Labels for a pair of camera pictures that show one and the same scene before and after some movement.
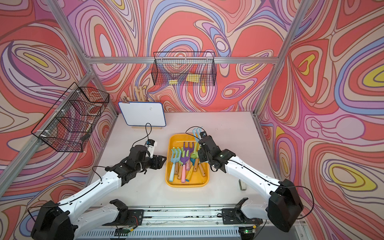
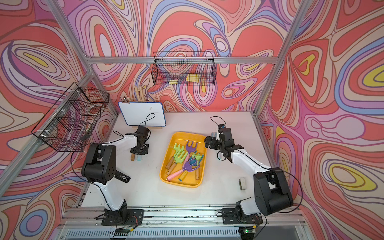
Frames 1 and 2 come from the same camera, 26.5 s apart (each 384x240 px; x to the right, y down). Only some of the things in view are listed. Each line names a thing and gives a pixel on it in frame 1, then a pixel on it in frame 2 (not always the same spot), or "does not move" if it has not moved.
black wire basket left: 68,126 does not move
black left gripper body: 147,163 → 143,150
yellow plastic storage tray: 183,168 does not move
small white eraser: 242,185 does not move
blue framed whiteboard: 140,114 does not move
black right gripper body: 204,157 → 215,144
